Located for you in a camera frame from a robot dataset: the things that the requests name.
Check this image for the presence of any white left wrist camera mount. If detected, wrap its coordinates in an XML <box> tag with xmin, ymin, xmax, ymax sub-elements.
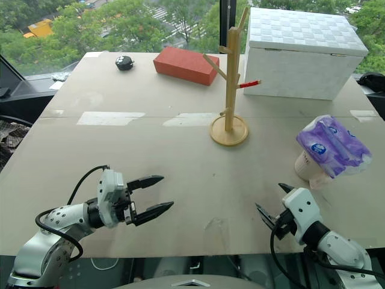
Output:
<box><xmin>96</xmin><ymin>169</ymin><xmax>129</xmax><ymax>229</ymax></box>

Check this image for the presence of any wooden mug tree stand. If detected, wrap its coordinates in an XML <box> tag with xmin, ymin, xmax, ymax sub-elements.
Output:
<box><xmin>203</xmin><ymin>6</ymin><xmax>263</xmax><ymax>148</ymax></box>

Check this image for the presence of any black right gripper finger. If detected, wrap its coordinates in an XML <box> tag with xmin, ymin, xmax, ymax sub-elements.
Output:
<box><xmin>254</xmin><ymin>202</ymin><xmax>279</xmax><ymax>231</ymax></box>
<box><xmin>278</xmin><ymin>182</ymin><xmax>297</xmax><ymax>196</ymax></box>

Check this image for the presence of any silver robot torso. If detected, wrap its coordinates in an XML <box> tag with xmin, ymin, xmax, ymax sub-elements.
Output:
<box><xmin>114</xmin><ymin>273</ymin><xmax>265</xmax><ymax>289</ymax></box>

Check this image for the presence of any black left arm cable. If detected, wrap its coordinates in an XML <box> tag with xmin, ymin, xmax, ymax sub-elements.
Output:
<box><xmin>35</xmin><ymin>164</ymin><xmax>111</xmax><ymax>261</ymax></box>

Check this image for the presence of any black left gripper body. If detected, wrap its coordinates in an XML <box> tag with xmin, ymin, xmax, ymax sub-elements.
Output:
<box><xmin>112</xmin><ymin>186</ymin><xmax>140</xmax><ymax>226</ymax></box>

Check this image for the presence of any dark window frame post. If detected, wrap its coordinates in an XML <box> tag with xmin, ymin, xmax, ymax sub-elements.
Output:
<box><xmin>218</xmin><ymin>0</ymin><xmax>241</xmax><ymax>55</ymax></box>

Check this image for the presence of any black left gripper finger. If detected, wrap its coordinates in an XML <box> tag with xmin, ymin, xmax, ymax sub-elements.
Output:
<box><xmin>126</xmin><ymin>174</ymin><xmax>165</xmax><ymax>192</ymax></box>
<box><xmin>135</xmin><ymin>200</ymin><xmax>175</xmax><ymax>228</ymax></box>

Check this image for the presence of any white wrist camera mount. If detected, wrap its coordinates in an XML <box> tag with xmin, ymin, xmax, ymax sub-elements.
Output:
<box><xmin>282</xmin><ymin>187</ymin><xmax>321</xmax><ymax>245</ymax></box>
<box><xmin>96</xmin><ymin>169</ymin><xmax>129</xmax><ymax>229</ymax></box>

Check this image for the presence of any pale pink cup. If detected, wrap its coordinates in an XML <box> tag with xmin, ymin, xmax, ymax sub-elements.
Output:
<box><xmin>294</xmin><ymin>150</ymin><xmax>331</xmax><ymax>190</ymax></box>

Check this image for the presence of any crumpled white wrapper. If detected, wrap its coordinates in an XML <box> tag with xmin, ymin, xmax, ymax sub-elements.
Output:
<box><xmin>51</xmin><ymin>71</ymin><xmax>72</xmax><ymax>82</ymax></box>

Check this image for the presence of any black bag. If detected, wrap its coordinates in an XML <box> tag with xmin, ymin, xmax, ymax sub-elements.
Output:
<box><xmin>357</xmin><ymin>72</ymin><xmax>385</xmax><ymax>94</ymax></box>

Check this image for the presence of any red rectangular block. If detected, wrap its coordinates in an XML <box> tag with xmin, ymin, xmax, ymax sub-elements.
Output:
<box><xmin>153</xmin><ymin>46</ymin><xmax>220</xmax><ymax>87</ymax></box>

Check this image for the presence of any yellow truck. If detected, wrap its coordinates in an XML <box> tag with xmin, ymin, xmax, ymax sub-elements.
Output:
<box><xmin>23</xmin><ymin>18</ymin><xmax>55</xmax><ymax>39</ymax></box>

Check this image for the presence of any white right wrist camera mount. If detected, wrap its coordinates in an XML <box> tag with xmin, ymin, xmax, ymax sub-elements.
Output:
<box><xmin>282</xmin><ymin>187</ymin><xmax>321</xmax><ymax>245</ymax></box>

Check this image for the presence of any black round dotted object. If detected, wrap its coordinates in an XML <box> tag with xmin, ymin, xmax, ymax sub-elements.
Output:
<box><xmin>115</xmin><ymin>55</ymin><xmax>135</xmax><ymax>72</ymax></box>

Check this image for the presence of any white woven lidded box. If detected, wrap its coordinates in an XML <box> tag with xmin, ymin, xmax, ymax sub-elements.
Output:
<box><xmin>242</xmin><ymin>7</ymin><xmax>369</xmax><ymax>102</ymax></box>

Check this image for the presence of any dark mesh chair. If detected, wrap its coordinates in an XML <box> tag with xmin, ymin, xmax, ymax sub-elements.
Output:
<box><xmin>0</xmin><ymin>114</ymin><xmax>33</xmax><ymax>170</ymax></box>

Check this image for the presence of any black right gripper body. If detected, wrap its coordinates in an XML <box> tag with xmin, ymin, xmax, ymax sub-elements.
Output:
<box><xmin>270</xmin><ymin>209</ymin><xmax>297</xmax><ymax>241</ymax></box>

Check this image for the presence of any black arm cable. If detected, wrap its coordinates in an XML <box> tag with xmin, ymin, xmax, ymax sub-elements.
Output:
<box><xmin>35</xmin><ymin>164</ymin><xmax>111</xmax><ymax>261</ymax></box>
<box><xmin>269</xmin><ymin>221</ymin><xmax>385</xmax><ymax>289</ymax></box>

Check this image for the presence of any purple tissue pack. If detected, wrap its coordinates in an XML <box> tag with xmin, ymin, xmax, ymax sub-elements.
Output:
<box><xmin>296</xmin><ymin>115</ymin><xmax>373</xmax><ymax>179</ymax></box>

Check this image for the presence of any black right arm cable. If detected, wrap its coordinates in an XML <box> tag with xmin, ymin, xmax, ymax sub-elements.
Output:
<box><xmin>269</xmin><ymin>221</ymin><xmax>385</xmax><ymax>289</ymax></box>

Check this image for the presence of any thin white cable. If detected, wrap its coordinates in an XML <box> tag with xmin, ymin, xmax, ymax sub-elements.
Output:
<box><xmin>90</xmin><ymin>257</ymin><xmax>120</xmax><ymax>270</ymax></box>

